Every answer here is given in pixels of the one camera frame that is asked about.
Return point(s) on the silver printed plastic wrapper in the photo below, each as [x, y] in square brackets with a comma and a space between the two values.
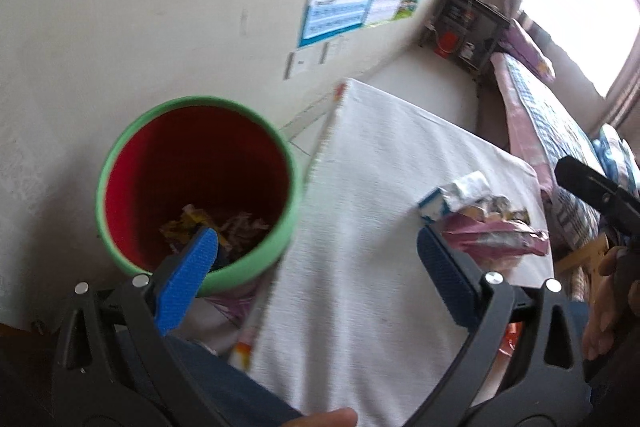
[467, 187]

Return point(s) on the person's right hand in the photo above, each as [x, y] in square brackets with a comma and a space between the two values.
[602, 302]

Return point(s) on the large pink snack wrapper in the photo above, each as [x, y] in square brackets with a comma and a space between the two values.
[492, 238]

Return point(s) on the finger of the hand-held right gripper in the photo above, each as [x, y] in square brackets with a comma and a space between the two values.
[595, 189]

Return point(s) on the bed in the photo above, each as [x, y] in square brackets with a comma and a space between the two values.
[520, 127]

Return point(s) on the blue floral pillow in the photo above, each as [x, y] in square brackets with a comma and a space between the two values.
[617, 157]

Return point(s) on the dark shelf unit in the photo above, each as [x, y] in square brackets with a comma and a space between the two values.
[480, 27]

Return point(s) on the patterned tablecloth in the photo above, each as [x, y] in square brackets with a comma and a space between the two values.
[235, 307]

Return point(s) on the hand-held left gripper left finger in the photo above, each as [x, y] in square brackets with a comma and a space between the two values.
[189, 279]

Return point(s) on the white table cloth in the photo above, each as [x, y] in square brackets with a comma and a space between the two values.
[375, 257]

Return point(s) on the person's left leg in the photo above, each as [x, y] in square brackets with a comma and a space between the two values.
[225, 387]

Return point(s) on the yellow wrapper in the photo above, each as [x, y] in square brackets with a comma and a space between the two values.
[185, 227]

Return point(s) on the red bucket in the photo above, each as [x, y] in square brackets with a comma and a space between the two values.
[446, 44]

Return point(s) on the red bin with green rim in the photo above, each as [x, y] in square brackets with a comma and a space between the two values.
[165, 157]

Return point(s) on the large white wall socket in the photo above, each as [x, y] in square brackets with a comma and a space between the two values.
[299, 64]

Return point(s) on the pink pillow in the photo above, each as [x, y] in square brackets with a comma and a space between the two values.
[530, 49]

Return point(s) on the white jug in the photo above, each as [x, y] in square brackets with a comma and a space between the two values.
[468, 51]

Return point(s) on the plaid quilt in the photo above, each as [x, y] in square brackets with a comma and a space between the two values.
[550, 127]

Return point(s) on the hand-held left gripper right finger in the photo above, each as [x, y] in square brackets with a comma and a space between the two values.
[447, 279]

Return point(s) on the window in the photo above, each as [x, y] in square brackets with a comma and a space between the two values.
[580, 7]

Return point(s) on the person's left hand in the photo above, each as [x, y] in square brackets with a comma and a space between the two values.
[325, 419]

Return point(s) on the wooden chair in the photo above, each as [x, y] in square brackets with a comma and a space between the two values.
[580, 254]

